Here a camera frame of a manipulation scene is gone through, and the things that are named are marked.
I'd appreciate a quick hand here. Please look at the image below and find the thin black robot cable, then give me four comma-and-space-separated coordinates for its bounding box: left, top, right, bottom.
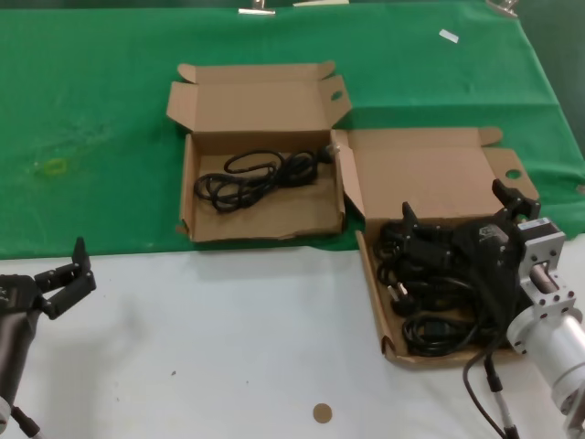
462, 347, 504, 439

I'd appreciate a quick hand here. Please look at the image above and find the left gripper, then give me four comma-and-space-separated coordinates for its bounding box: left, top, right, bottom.
0, 236, 98, 320

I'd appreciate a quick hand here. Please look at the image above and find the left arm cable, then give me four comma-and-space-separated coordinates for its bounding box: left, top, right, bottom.
11, 405, 45, 439

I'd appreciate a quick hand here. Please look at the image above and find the yellow tape ring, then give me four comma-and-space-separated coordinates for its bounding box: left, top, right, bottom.
38, 157, 70, 177

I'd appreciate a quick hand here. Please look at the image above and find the coiled black power cable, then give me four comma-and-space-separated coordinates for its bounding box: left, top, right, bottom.
401, 315, 489, 359

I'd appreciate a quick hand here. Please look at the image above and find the open cardboard box of cables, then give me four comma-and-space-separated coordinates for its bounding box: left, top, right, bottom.
331, 126, 540, 372

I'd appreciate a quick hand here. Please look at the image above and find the cardboard box with torn edge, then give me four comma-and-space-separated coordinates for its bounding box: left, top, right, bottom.
165, 60, 353, 243

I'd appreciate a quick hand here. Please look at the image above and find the black power cable with plug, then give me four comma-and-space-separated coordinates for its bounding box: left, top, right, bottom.
194, 144, 343, 215
386, 273, 481, 321

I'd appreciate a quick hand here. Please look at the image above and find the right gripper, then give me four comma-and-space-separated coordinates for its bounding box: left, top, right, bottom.
400, 178, 542, 330

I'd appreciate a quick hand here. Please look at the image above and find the green table cloth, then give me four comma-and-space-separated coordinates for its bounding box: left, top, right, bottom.
0, 0, 585, 260

